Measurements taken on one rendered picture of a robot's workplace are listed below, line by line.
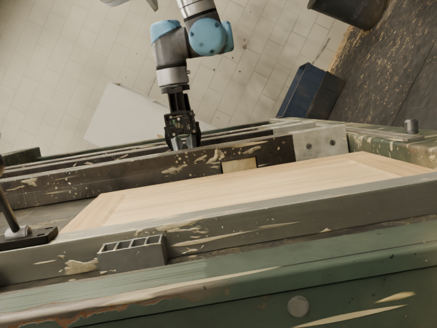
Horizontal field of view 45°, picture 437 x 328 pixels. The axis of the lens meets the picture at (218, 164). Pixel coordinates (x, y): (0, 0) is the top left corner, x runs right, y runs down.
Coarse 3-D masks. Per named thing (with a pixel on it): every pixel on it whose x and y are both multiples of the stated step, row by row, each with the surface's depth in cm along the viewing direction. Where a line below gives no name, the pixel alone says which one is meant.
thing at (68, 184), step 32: (320, 128) 121; (128, 160) 119; (160, 160) 119; (192, 160) 119; (224, 160) 120; (256, 160) 121; (288, 160) 120; (32, 192) 118; (64, 192) 119; (96, 192) 119
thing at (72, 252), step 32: (320, 192) 64; (352, 192) 61; (384, 192) 60; (416, 192) 61; (128, 224) 63; (160, 224) 60; (192, 224) 60; (224, 224) 60; (256, 224) 60; (288, 224) 60; (320, 224) 60; (352, 224) 61; (0, 256) 59; (32, 256) 59; (64, 256) 59; (96, 256) 60
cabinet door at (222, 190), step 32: (320, 160) 107; (352, 160) 100; (384, 160) 94; (128, 192) 105; (160, 192) 101; (192, 192) 94; (224, 192) 89; (256, 192) 84; (288, 192) 80; (96, 224) 77
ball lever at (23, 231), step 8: (0, 160) 55; (0, 168) 55; (0, 176) 56; (0, 192) 57; (0, 200) 58; (8, 208) 59; (8, 216) 59; (8, 224) 60; (16, 224) 60; (8, 232) 60; (16, 232) 60; (24, 232) 60
